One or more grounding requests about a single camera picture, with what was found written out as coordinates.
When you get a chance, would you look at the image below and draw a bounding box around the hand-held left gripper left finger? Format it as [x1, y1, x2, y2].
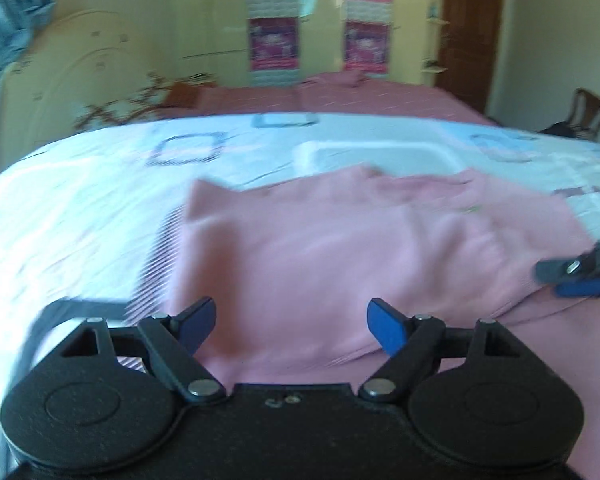
[60, 296, 226, 404]

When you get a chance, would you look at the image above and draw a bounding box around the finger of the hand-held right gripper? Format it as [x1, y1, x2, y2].
[535, 241, 600, 302]

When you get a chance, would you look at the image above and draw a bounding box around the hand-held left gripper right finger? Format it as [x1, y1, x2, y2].
[358, 298, 523, 403]

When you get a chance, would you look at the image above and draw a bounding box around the pink knit garment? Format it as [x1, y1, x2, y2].
[167, 165, 600, 392]

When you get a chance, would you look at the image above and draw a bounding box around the dark cloth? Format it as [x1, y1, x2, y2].
[537, 121, 583, 140]

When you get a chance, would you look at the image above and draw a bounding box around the patterned white bed sheet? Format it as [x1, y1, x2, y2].
[0, 111, 600, 480]

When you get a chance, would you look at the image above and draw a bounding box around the wooden chair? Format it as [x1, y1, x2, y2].
[562, 87, 600, 142]

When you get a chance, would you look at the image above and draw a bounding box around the orange striped pillow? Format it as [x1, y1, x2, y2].
[164, 82, 202, 109]

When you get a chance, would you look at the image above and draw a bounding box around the heart print pillow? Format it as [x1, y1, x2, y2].
[74, 74, 173, 130]

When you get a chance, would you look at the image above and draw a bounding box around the pink bed sheet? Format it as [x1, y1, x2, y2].
[162, 71, 501, 127]

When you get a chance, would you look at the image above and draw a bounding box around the crumpled pink cloth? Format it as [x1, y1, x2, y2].
[299, 70, 367, 89]

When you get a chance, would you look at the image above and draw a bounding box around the brown wooden door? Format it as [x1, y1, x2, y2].
[441, 0, 507, 114]

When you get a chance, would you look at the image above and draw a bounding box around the white bed headboard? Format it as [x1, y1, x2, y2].
[0, 9, 158, 136]

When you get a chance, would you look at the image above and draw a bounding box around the cream corner shelf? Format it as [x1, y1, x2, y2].
[422, 0, 452, 77]

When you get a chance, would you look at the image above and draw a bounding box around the cream wardrobe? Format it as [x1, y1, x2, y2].
[172, 0, 446, 87]

